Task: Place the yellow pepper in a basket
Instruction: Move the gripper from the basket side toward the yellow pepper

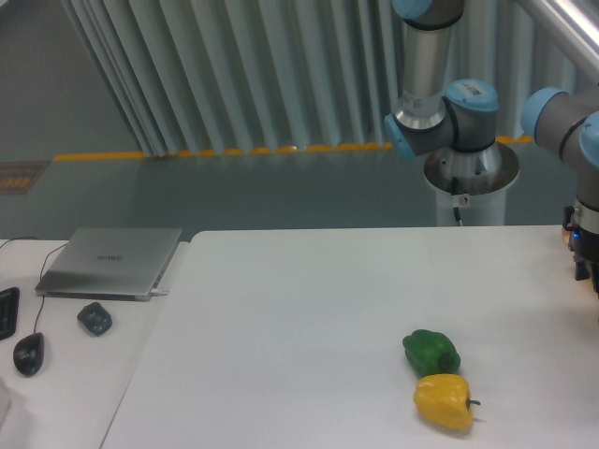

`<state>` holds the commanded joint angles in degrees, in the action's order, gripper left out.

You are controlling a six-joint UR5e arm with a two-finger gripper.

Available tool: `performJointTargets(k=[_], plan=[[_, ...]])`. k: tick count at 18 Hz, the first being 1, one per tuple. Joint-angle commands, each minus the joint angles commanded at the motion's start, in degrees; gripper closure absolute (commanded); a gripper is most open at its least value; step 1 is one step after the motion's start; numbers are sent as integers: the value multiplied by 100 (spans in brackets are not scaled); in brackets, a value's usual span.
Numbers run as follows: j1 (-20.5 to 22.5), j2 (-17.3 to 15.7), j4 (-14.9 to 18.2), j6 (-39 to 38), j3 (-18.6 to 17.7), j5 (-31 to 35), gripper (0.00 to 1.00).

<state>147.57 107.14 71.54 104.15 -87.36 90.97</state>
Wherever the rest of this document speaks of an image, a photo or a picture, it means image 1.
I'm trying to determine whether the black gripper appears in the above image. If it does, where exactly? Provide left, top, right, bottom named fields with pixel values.
left=562, top=205, right=598, bottom=294

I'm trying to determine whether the yellow bell pepper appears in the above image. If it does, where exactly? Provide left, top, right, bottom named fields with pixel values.
left=413, top=373, right=480, bottom=431

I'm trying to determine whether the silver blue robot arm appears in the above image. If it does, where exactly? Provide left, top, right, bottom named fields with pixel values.
left=384, top=1, right=598, bottom=282

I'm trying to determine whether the green bell pepper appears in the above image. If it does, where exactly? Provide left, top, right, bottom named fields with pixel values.
left=402, top=329, right=461, bottom=378

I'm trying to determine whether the silver closed laptop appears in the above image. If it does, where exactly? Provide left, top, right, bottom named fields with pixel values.
left=36, top=227, right=182, bottom=301

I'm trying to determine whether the small black plastic case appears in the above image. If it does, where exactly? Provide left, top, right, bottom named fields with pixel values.
left=77, top=302, right=112, bottom=337

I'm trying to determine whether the black computer mouse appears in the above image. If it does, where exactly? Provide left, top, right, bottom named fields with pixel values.
left=13, top=332, right=45, bottom=377

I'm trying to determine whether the black keyboard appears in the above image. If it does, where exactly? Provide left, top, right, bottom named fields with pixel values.
left=0, top=287, right=20, bottom=340

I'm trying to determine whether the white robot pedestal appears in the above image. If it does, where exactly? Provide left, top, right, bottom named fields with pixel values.
left=424, top=143, right=519, bottom=226

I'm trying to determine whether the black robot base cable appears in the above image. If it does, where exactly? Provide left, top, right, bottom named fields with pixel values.
left=450, top=176, right=465, bottom=227

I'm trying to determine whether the black mouse cable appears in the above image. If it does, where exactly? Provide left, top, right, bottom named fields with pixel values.
left=0, top=237, right=70, bottom=336

